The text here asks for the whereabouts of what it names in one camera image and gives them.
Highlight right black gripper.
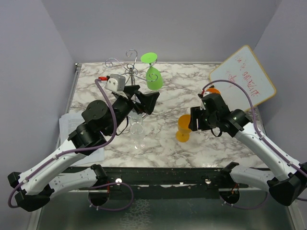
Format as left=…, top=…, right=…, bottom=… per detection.
left=189, top=105, right=218, bottom=131

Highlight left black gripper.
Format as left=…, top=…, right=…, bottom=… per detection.
left=106, top=85, right=160, bottom=136

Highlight green plastic wine glass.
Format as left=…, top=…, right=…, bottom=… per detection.
left=141, top=52, right=163, bottom=91

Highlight yellow-orange plastic wine glass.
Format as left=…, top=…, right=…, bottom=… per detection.
left=176, top=114, right=192, bottom=142

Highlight tall clear wine glass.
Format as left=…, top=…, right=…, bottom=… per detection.
left=130, top=123, right=145, bottom=150

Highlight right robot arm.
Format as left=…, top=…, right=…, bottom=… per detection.
left=189, top=93, right=307, bottom=206

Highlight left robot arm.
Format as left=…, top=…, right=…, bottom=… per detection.
left=8, top=81, right=160, bottom=212

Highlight orange plastic wine glass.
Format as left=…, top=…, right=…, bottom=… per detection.
left=205, top=88, right=221, bottom=94

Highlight chrome wine glass rack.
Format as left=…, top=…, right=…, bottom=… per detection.
left=105, top=49, right=160, bottom=118

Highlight short clear glass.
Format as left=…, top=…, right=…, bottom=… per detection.
left=129, top=113, right=143, bottom=126

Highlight printed paper sheets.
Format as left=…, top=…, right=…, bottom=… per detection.
left=59, top=112, right=105, bottom=166

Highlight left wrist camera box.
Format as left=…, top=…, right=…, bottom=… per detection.
left=105, top=74, right=126, bottom=92

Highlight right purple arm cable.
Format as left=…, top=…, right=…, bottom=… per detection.
left=198, top=79, right=307, bottom=202

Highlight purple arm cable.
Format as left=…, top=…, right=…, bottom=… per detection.
left=198, top=79, right=307, bottom=202
left=8, top=76, right=118, bottom=208

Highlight whiteboard with yellow frame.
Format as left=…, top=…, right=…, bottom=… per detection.
left=209, top=45, right=276, bottom=111

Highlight black front mounting rail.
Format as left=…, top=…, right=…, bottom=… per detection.
left=59, top=166, right=276, bottom=199

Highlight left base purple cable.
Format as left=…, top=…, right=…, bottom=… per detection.
left=88, top=182, right=135, bottom=211

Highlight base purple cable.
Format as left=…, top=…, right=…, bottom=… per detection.
left=88, top=182, right=135, bottom=211
left=220, top=189, right=269, bottom=210

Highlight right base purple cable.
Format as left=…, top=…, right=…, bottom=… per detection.
left=220, top=189, right=269, bottom=210

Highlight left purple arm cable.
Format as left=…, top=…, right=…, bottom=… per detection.
left=8, top=76, right=118, bottom=208

